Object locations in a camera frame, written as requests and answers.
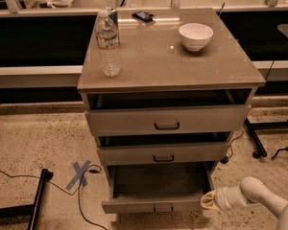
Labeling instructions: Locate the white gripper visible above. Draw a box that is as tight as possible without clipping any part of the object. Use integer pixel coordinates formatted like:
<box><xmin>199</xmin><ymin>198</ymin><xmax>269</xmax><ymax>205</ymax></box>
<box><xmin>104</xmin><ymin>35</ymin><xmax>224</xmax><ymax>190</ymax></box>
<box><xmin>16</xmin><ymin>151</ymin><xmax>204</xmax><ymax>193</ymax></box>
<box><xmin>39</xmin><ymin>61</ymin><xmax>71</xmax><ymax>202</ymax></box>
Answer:
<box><xmin>201</xmin><ymin>186</ymin><xmax>248</xmax><ymax>210</ymax></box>

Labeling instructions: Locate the grey bottom drawer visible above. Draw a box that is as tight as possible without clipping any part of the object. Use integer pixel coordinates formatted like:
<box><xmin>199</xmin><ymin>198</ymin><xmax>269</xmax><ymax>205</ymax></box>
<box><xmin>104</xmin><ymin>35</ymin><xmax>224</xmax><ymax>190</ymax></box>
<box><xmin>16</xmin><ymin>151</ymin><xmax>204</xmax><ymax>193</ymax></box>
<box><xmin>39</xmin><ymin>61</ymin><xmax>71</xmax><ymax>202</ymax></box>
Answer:
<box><xmin>102</xmin><ymin>162</ymin><xmax>215</xmax><ymax>214</ymax></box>

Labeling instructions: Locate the grey drawer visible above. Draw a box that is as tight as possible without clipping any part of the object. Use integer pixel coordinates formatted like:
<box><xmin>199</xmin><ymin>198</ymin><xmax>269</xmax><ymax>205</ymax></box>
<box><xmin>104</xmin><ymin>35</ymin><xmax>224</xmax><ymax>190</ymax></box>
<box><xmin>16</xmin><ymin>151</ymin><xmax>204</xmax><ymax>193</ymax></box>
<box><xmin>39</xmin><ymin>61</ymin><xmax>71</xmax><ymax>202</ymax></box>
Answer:
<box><xmin>85</xmin><ymin>104</ymin><xmax>251</xmax><ymax>137</ymax></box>
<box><xmin>102</xmin><ymin>162</ymin><xmax>215</xmax><ymax>214</ymax></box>
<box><xmin>97</xmin><ymin>131</ymin><xmax>231</xmax><ymax>165</ymax></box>

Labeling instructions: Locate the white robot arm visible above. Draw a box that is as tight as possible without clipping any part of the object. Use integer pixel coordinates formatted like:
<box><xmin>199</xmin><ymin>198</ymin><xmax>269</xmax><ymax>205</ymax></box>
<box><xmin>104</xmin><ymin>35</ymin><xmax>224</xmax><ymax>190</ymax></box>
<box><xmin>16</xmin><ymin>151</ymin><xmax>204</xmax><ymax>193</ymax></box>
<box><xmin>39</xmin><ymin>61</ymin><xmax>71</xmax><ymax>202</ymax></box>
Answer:
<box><xmin>200</xmin><ymin>176</ymin><xmax>288</xmax><ymax>230</ymax></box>

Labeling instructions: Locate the grey top drawer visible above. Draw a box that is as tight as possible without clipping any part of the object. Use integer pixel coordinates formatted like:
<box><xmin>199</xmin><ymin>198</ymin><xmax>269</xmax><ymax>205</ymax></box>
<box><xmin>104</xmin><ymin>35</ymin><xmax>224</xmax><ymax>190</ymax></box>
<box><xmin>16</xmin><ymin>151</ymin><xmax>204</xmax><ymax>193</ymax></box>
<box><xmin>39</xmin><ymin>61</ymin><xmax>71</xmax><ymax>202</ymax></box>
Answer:
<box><xmin>85</xmin><ymin>104</ymin><xmax>251</xmax><ymax>137</ymax></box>

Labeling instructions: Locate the grey middle drawer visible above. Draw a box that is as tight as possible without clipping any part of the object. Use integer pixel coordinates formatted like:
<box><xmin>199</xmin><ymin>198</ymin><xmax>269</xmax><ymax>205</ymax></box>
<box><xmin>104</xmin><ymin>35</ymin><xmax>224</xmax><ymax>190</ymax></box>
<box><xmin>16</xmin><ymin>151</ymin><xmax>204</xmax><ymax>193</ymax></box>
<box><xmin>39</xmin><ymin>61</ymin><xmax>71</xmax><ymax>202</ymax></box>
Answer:
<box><xmin>97</xmin><ymin>131</ymin><xmax>231</xmax><ymax>165</ymax></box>

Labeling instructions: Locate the grey drawer cabinet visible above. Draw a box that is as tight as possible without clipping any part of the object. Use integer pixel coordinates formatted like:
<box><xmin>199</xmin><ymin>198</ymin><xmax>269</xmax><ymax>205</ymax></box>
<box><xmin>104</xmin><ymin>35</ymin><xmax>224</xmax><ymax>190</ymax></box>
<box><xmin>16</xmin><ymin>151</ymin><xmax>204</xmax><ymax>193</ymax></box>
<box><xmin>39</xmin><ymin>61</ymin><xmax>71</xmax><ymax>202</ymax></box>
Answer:
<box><xmin>76</xmin><ymin>7</ymin><xmax>267</xmax><ymax>177</ymax></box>

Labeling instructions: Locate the black stand leg right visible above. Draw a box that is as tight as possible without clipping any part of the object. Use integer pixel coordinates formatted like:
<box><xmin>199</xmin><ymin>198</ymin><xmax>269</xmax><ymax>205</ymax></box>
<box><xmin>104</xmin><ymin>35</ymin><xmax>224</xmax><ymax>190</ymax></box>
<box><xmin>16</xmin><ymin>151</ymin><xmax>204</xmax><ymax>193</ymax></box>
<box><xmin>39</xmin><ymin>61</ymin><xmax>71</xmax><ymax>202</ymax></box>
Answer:
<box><xmin>244</xmin><ymin>119</ymin><xmax>267</xmax><ymax>158</ymax></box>

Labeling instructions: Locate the black stand leg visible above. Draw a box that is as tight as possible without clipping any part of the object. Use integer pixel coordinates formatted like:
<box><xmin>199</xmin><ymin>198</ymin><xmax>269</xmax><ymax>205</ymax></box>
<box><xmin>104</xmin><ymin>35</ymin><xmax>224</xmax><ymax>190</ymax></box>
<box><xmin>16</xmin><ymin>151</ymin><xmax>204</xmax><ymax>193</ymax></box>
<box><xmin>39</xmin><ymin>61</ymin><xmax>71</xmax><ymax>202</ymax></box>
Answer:
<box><xmin>244</xmin><ymin>119</ymin><xmax>267</xmax><ymax>158</ymax></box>
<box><xmin>0</xmin><ymin>169</ymin><xmax>53</xmax><ymax>230</ymax></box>

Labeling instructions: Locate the blue tape cross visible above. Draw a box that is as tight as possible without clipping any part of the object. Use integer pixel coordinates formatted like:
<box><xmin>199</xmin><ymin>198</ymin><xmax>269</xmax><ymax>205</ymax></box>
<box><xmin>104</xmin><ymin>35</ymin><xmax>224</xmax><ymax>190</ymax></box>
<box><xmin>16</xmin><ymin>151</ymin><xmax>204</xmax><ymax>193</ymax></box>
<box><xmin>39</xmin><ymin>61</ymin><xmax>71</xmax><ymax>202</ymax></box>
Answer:
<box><xmin>65</xmin><ymin>160</ymin><xmax>90</xmax><ymax>190</ymax></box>

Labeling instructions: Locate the white ceramic bowl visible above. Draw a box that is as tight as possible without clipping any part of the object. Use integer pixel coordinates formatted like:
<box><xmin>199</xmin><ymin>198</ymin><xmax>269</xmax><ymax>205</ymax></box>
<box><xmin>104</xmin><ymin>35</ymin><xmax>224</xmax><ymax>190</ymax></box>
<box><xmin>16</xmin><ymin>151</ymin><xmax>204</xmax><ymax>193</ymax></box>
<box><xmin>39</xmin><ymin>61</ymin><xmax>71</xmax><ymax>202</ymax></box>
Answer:
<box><xmin>179</xmin><ymin>23</ymin><xmax>214</xmax><ymax>52</ymax></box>

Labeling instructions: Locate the black stand leg left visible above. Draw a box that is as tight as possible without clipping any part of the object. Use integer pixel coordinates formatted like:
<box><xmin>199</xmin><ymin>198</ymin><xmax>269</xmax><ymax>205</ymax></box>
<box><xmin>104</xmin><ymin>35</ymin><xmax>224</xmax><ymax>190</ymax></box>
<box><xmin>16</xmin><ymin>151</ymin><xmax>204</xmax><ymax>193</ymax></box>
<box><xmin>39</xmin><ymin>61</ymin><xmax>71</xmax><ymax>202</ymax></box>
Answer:
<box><xmin>0</xmin><ymin>169</ymin><xmax>53</xmax><ymax>230</ymax></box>

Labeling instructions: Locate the clear plastic water bottle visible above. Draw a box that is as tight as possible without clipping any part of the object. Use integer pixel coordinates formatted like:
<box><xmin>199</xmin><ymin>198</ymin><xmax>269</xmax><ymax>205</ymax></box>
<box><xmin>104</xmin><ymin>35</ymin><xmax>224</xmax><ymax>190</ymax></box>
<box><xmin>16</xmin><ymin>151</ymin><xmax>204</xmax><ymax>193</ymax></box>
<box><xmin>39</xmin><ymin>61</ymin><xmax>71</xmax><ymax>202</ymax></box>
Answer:
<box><xmin>95</xmin><ymin>10</ymin><xmax>121</xmax><ymax>77</ymax></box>

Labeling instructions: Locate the dark blue snack packet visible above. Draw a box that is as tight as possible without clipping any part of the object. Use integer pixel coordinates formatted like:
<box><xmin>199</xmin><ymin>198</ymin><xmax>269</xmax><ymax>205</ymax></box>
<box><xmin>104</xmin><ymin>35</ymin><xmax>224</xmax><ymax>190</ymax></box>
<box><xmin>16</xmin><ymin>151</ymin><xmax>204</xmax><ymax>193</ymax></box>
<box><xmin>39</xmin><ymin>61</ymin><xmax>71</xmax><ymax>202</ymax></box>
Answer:
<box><xmin>132</xmin><ymin>11</ymin><xmax>154</xmax><ymax>22</ymax></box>

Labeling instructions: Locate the soda can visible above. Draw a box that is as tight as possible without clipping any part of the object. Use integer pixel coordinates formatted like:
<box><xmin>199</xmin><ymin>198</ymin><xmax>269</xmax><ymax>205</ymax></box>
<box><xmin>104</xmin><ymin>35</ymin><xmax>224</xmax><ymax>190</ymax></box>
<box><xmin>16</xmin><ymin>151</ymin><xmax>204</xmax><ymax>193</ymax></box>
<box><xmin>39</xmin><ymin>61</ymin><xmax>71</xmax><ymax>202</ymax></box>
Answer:
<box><xmin>106</xmin><ymin>7</ymin><xmax>118</xmax><ymax>25</ymax></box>

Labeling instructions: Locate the black floor cable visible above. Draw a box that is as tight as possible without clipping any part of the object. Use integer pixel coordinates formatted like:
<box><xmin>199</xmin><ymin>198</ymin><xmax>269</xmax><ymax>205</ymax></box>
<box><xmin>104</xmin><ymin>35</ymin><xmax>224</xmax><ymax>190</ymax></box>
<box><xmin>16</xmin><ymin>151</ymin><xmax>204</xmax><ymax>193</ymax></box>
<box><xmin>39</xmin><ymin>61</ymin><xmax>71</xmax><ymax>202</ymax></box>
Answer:
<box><xmin>0</xmin><ymin>162</ymin><xmax>108</xmax><ymax>230</ymax></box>

